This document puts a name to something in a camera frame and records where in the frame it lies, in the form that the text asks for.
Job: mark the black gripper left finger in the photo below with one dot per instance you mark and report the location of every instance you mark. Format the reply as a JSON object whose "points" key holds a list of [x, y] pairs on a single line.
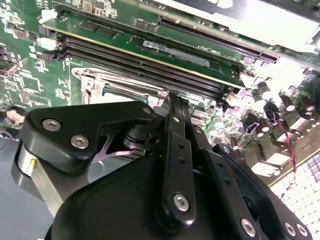
{"points": [[177, 162]]}

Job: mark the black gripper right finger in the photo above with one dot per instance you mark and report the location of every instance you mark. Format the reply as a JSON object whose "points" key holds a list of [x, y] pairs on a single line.
{"points": [[225, 175]]}

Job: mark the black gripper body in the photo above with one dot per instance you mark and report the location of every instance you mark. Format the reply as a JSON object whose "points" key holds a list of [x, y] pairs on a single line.
{"points": [[112, 200]]}

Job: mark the silver CPU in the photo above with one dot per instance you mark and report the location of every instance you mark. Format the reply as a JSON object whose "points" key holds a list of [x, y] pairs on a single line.
{"points": [[130, 95]]}

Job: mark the metal socket cover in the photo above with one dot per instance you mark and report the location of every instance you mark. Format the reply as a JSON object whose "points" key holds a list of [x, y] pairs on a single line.
{"points": [[85, 76]]}

